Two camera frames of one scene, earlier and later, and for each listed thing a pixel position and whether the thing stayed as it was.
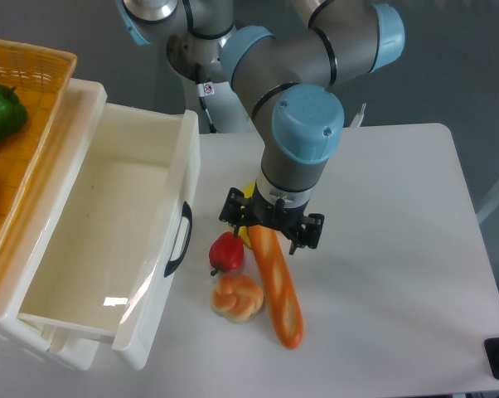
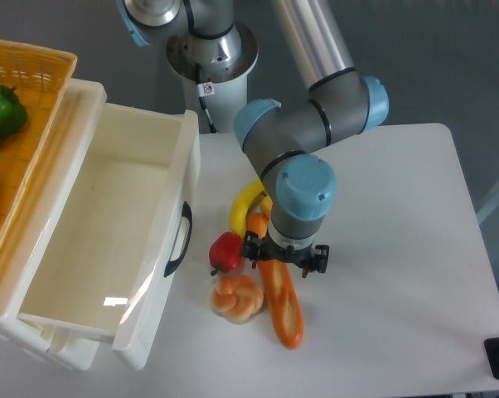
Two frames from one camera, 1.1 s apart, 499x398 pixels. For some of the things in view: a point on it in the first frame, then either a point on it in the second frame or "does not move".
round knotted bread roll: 236,298 does not move
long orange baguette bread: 280,283 does not move
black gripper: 302,230 -> 313,258
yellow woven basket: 41,77 does not move
